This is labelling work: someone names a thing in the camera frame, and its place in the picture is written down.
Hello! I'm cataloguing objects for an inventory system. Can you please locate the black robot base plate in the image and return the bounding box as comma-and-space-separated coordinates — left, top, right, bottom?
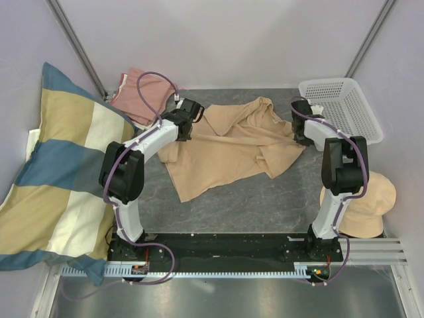
107, 233, 343, 271

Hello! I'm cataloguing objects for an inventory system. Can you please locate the beige t shirt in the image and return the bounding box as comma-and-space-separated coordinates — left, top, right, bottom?
158, 97, 305, 202

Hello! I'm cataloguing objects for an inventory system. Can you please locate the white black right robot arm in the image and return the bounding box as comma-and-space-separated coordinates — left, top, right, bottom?
291, 97, 369, 261

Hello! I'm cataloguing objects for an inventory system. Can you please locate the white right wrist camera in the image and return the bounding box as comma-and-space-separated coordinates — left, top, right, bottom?
310, 105, 324, 119

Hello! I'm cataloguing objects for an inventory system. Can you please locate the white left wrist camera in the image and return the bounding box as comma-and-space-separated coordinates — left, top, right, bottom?
174, 93, 184, 109

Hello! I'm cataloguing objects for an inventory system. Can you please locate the right aluminium frame post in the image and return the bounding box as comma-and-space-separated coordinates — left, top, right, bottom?
344, 0, 398, 78

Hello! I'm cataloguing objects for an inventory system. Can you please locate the grey slotted cable duct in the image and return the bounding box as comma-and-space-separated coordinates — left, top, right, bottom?
59, 261, 329, 279

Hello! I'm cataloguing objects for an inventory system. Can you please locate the aluminium rail right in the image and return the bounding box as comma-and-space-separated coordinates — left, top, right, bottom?
346, 238, 407, 266

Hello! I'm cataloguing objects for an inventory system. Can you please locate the beige bucket hat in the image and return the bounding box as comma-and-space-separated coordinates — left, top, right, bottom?
312, 172, 396, 239

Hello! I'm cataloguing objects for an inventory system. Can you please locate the white plastic basket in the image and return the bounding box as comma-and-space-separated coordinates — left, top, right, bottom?
298, 78, 384, 145

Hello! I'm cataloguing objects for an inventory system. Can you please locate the blue yellow striped pillow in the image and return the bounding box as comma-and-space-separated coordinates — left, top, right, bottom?
1, 63, 136, 285

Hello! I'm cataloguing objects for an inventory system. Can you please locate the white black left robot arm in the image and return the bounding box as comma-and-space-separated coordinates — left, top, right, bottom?
99, 99, 205, 260

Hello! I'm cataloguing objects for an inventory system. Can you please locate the left aluminium frame post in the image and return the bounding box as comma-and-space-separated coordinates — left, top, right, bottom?
46, 0, 108, 100

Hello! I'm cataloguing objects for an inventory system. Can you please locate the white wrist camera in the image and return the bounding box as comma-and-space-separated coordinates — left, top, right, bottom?
310, 105, 324, 119
174, 93, 184, 109

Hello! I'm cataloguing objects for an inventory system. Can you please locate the aluminium frame post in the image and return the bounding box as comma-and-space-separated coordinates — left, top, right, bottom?
344, 0, 398, 78
46, 0, 108, 100

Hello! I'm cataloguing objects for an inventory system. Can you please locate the folded pink t shirt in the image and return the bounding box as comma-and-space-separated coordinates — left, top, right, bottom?
111, 68, 176, 127

